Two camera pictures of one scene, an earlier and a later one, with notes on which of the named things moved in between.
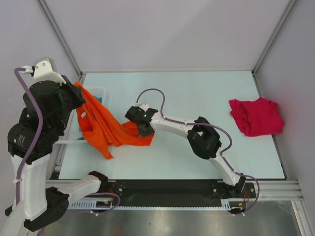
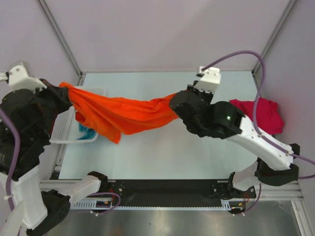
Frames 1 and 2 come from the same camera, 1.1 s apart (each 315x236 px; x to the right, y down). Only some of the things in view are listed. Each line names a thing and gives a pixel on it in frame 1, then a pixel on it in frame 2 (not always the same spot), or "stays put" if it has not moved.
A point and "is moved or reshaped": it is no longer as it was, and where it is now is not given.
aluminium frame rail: [280, 190] stays put
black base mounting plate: [173, 193] stays put
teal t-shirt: [99, 99] -> [90, 132]
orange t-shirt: [103, 130] is moved or reshaped
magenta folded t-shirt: [257, 117] stays put
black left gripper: [79, 99] -> [61, 93]
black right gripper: [141, 132] -> [208, 96]
